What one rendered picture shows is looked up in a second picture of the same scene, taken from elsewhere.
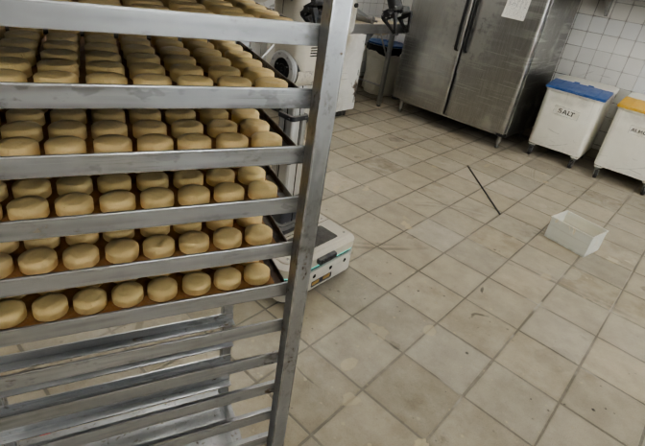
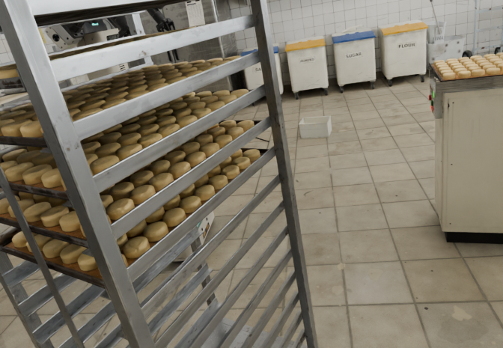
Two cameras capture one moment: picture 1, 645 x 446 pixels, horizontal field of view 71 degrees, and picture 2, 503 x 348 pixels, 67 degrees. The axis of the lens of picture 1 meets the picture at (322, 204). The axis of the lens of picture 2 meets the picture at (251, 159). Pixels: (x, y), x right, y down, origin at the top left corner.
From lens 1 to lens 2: 0.62 m
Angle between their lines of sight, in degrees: 25
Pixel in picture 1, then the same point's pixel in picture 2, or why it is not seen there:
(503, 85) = not seen: hidden behind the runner
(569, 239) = (315, 131)
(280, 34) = not seen: outside the picture
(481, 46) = (187, 51)
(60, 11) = not seen: outside the picture
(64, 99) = (170, 43)
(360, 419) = not seen: hidden behind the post
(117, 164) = (197, 82)
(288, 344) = (290, 185)
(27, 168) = (164, 96)
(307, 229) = (278, 99)
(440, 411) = (334, 246)
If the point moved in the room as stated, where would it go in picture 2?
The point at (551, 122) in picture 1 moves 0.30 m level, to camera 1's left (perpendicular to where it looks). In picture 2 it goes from (255, 78) to (237, 84)
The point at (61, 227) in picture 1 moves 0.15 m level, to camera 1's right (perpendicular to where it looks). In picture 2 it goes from (184, 135) to (247, 114)
